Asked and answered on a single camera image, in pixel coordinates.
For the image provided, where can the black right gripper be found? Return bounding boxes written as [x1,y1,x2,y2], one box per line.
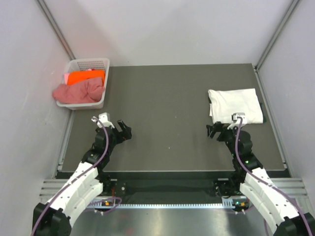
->
[206,121,241,158]

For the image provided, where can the white green ringer t-shirt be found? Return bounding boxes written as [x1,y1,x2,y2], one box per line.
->
[208,88,264,124]

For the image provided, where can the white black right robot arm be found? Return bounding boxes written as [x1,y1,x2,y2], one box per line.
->
[206,122,315,236]

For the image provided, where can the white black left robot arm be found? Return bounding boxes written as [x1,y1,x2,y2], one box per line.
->
[31,113,132,236]

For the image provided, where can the pink crumpled t-shirt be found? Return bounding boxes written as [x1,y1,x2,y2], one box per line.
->
[52,77,104,104]

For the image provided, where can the orange folded t-shirt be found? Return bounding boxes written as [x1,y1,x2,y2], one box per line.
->
[67,70,106,85]

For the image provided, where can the white plastic laundry basket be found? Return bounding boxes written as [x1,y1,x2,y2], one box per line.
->
[52,58,110,111]

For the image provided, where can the light pink garment in basket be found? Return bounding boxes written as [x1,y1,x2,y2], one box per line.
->
[63,73,70,84]

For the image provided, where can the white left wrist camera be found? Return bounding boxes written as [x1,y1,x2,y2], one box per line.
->
[91,113,115,129]

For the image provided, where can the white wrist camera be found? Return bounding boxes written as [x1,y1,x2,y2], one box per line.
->
[91,113,115,129]
[227,113,247,130]

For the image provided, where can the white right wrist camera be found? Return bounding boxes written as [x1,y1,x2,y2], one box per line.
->
[227,113,247,130]

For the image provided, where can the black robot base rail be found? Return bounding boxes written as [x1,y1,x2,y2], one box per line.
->
[104,171,241,205]

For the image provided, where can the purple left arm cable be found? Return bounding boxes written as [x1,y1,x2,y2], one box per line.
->
[31,118,123,236]

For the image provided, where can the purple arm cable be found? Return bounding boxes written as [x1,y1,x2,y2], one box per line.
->
[235,117,313,236]
[31,118,123,236]

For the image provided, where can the grey slotted cable duct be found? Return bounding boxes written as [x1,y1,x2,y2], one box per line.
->
[86,198,249,209]

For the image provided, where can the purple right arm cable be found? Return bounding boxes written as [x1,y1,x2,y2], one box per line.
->
[235,117,313,236]

